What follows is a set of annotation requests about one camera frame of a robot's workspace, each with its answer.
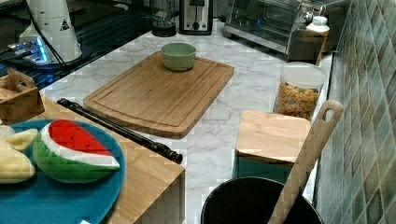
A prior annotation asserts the black drawer handle bar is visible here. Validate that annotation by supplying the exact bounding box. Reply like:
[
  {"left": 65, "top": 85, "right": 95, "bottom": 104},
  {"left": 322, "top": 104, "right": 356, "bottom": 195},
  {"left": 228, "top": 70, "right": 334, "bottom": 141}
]
[{"left": 57, "top": 98, "right": 183, "bottom": 164}]

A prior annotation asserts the plush yellow banana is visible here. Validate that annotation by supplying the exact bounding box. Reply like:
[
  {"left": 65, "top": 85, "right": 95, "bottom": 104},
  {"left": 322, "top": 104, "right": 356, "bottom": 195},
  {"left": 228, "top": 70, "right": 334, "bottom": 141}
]
[{"left": 0, "top": 125, "right": 38, "bottom": 184}]

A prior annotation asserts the silver black toaster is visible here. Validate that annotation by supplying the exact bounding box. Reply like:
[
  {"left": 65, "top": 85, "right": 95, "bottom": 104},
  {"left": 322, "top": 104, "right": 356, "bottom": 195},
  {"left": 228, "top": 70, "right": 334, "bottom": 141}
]
[{"left": 179, "top": 0, "right": 213, "bottom": 35}]

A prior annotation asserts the green ceramic bowl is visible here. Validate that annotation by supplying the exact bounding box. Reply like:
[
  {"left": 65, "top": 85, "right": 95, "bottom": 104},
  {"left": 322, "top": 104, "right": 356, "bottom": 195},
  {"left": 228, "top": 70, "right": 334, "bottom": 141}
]
[{"left": 161, "top": 43, "right": 196, "bottom": 71}]

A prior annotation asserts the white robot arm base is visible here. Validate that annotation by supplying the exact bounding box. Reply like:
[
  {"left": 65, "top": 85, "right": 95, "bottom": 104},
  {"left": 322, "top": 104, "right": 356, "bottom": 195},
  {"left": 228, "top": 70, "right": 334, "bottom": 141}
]
[{"left": 20, "top": 0, "right": 82, "bottom": 65}]

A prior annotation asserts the black blender base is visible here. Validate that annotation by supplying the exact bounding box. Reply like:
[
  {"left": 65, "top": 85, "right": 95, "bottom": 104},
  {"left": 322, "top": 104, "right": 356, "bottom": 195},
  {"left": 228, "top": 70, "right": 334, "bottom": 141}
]
[{"left": 150, "top": 0, "right": 177, "bottom": 37}]

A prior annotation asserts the plush watermelon slice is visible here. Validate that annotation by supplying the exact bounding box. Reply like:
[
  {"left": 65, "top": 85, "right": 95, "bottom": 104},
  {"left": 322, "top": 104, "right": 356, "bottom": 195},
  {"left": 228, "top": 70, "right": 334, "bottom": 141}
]
[{"left": 33, "top": 119, "right": 120, "bottom": 183}]

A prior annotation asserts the teal canister bamboo lid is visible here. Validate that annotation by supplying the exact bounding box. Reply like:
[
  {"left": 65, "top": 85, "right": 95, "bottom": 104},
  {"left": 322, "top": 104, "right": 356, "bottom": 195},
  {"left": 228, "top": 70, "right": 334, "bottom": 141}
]
[{"left": 233, "top": 110, "right": 311, "bottom": 183}]

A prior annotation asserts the wooden caddy box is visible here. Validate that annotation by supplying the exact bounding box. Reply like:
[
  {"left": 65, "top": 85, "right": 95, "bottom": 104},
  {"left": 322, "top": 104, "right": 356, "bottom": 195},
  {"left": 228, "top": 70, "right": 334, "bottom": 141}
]
[{"left": 0, "top": 68, "right": 45, "bottom": 124}]

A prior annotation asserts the white lid spice bottle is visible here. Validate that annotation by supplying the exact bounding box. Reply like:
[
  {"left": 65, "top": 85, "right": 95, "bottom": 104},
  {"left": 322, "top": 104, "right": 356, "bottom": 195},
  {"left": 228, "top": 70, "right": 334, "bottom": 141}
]
[{"left": 306, "top": 16, "right": 330, "bottom": 65}]

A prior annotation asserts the clear cereal jar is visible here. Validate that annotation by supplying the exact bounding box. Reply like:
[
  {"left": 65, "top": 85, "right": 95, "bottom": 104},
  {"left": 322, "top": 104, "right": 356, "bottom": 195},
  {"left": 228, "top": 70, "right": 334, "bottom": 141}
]
[{"left": 274, "top": 62, "right": 327, "bottom": 120}]

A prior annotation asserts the blue round plate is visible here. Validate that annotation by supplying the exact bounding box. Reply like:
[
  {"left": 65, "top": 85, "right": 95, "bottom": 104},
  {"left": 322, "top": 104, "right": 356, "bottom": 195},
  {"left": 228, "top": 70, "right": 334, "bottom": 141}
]
[{"left": 0, "top": 122, "right": 125, "bottom": 224}]

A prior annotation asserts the bamboo cutting board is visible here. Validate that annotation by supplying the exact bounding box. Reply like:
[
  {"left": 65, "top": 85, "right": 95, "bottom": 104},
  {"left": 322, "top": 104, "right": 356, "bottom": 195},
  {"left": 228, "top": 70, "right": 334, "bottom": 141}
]
[{"left": 83, "top": 51, "right": 234, "bottom": 139}]

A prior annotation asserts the silver toaster oven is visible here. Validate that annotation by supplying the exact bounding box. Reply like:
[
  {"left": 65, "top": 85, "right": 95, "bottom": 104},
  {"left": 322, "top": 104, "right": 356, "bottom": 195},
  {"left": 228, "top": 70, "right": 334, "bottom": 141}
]
[{"left": 224, "top": 0, "right": 350, "bottom": 64}]

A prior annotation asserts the wooden spoon handle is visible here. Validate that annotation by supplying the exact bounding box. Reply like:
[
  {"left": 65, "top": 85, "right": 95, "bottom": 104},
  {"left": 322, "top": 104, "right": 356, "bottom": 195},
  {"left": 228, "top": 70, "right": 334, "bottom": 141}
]
[{"left": 267, "top": 100, "right": 343, "bottom": 224}]

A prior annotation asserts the black utensil pot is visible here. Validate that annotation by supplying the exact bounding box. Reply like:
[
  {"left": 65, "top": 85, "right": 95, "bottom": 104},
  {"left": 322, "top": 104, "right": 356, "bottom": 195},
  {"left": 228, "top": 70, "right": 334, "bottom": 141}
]
[{"left": 201, "top": 177, "right": 324, "bottom": 224}]

